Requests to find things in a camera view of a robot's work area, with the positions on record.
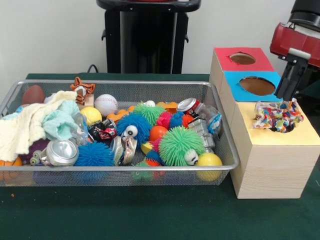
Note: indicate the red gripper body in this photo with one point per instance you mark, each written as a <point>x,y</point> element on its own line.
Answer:
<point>295,45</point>

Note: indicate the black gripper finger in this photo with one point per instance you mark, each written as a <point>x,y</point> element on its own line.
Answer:
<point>296,80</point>
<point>284,82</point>

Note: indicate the white colourful patterned cloth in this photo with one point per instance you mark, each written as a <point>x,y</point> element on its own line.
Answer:
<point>275,116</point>

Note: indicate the green spiky ball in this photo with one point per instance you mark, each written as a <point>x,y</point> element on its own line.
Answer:
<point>178,145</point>

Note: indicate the mint green cloth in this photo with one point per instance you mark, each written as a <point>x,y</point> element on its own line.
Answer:
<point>62,122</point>

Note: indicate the cream knitted cloth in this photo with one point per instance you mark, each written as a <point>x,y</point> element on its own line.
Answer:
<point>25,125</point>

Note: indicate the wooden box with three holes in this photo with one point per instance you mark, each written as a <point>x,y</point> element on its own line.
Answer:
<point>275,170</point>

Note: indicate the silver mesh bin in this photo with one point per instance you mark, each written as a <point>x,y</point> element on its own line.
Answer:
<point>100,168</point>

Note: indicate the dark green table cloth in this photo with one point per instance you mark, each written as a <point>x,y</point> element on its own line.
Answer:
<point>312,100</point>
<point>125,212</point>

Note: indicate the yellow ball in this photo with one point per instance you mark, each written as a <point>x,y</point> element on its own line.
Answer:
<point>210,162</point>

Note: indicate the green spiky toy with eyes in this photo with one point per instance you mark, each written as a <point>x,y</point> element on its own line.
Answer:
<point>150,112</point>

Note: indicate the blue spiky ball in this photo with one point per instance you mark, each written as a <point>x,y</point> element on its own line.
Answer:
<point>93,155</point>
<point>140,122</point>

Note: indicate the white baseball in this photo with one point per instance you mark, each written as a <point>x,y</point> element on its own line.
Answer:
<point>106,105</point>

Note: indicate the tiger plush toy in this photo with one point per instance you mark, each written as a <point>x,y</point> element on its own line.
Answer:
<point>82,91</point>

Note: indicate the crushed silver can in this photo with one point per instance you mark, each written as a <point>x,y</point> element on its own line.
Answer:
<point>60,152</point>

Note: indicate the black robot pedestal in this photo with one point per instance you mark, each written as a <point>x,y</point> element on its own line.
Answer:
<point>150,37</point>

